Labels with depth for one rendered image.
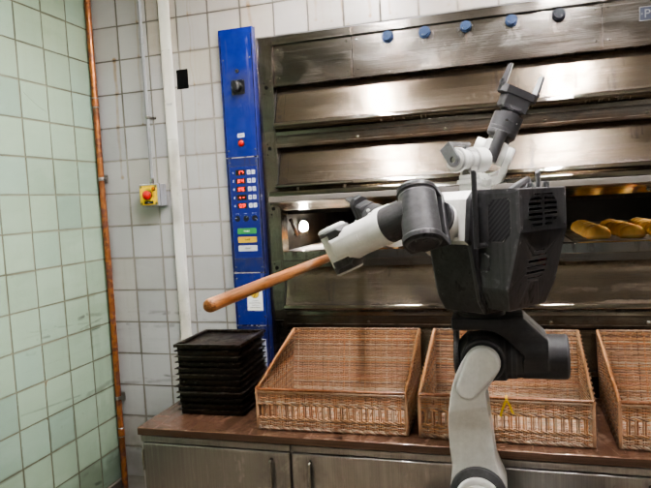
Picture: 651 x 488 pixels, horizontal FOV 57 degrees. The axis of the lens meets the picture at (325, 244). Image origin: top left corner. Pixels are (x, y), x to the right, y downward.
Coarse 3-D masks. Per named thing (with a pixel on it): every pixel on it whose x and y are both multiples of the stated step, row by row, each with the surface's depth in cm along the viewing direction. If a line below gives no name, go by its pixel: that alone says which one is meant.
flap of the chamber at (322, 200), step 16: (624, 176) 210; (640, 176) 209; (368, 192) 236; (384, 192) 234; (576, 192) 225; (592, 192) 225; (608, 192) 225; (624, 192) 225; (640, 192) 225; (288, 208) 261; (304, 208) 261; (320, 208) 261
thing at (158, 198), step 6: (144, 186) 272; (150, 186) 271; (156, 186) 270; (162, 186) 274; (150, 192) 271; (156, 192) 270; (162, 192) 273; (150, 198) 271; (156, 198) 271; (162, 198) 273; (144, 204) 272; (150, 204) 272; (156, 204) 271; (162, 204) 273
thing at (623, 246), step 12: (624, 240) 230; (636, 240) 227; (648, 240) 224; (288, 252) 263; (300, 252) 261; (312, 252) 260; (324, 252) 258; (372, 252) 252; (384, 252) 251; (396, 252) 249; (564, 252) 231; (576, 252) 230; (588, 252) 229; (600, 252) 228; (612, 252) 227; (624, 252) 226
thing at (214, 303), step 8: (304, 264) 183; (312, 264) 189; (320, 264) 197; (280, 272) 164; (288, 272) 168; (296, 272) 174; (304, 272) 183; (264, 280) 152; (272, 280) 156; (280, 280) 161; (240, 288) 138; (248, 288) 141; (256, 288) 145; (264, 288) 151; (216, 296) 127; (224, 296) 129; (232, 296) 132; (240, 296) 136; (208, 304) 124; (216, 304) 125; (224, 304) 128; (208, 312) 125
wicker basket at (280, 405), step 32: (288, 352) 252; (320, 352) 256; (352, 352) 252; (384, 352) 249; (416, 352) 231; (288, 384) 250; (320, 384) 254; (352, 384) 250; (384, 384) 246; (416, 384) 230; (288, 416) 215; (320, 416) 225; (352, 416) 223; (384, 416) 221
